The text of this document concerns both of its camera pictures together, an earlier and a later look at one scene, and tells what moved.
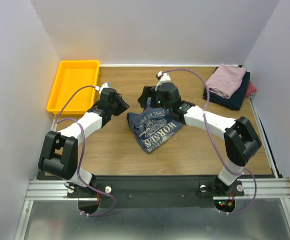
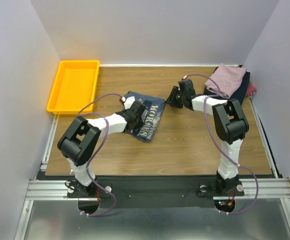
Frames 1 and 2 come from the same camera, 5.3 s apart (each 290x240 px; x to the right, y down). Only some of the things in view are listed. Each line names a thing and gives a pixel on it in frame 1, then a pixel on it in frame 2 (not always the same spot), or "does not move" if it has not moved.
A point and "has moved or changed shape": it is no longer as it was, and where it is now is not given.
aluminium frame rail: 48,190 does not move
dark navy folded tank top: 234,102 does not move
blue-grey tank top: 153,127 has moved or changed shape
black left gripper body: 119,106 → 139,123
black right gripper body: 145,96 → 173,97
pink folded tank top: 225,80 does not move
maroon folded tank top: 251,89 does not move
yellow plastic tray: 70,75 does not move
